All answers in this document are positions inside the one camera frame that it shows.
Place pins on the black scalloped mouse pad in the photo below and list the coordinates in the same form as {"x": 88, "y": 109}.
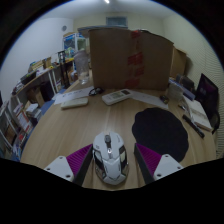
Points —
{"x": 160, "y": 133}

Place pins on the small brown cardboard box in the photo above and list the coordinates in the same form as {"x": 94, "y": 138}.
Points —
{"x": 178, "y": 63}

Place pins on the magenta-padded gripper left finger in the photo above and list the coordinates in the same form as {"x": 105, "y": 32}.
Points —
{"x": 60, "y": 166}

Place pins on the white book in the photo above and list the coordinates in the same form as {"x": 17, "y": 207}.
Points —
{"x": 200, "y": 115}

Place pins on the ceiling light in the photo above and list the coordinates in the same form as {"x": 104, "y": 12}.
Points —
{"x": 107, "y": 1}

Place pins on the flat white case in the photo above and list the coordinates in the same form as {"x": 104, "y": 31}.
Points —
{"x": 74, "y": 103}

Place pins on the black marker pen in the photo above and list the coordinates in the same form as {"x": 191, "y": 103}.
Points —
{"x": 193, "y": 126}

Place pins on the large brown cardboard box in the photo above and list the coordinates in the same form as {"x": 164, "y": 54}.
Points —
{"x": 113, "y": 60}

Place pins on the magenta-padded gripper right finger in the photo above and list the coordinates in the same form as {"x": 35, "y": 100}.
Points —
{"x": 166, "y": 166}

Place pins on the blue book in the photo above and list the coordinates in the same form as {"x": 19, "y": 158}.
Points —
{"x": 188, "y": 94}

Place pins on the black eyeglasses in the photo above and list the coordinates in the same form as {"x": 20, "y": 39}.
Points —
{"x": 96, "y": 91}

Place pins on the white gaming computer mouse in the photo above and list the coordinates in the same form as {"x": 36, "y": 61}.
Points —
{"x": 110, "y": 163}

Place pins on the white glass display cabinet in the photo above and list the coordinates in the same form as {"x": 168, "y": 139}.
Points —
{"x": 71, "y": 43}

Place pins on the black box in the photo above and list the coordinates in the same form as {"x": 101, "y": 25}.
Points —
{"x": 186, "y": 81}

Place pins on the clear plastic container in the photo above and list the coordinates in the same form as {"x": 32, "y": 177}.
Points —
{"x": 175, "y": 91}

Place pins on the round wall clock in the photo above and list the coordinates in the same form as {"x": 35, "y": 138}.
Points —
{"x": 64, "y": 28}

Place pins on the clear glass jar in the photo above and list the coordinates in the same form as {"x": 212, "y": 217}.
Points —
{"x": 81, "y": 68}

